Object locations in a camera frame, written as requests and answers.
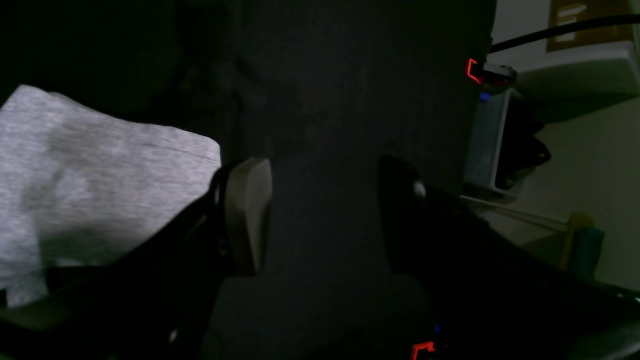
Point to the red blue clamp near right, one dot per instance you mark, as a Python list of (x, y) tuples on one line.
[(422, 350)]

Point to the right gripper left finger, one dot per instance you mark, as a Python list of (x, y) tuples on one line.
[(156, 302)]

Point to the grey t-shirt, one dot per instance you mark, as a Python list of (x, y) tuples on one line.
[(79, 188)]

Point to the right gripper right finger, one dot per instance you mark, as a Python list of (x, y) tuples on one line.
[(491, 299)]

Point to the black table cloth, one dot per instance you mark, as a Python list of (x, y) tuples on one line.
[(322, 89)]

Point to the red black clamp far right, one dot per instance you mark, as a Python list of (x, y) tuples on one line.
[(490, 74)]

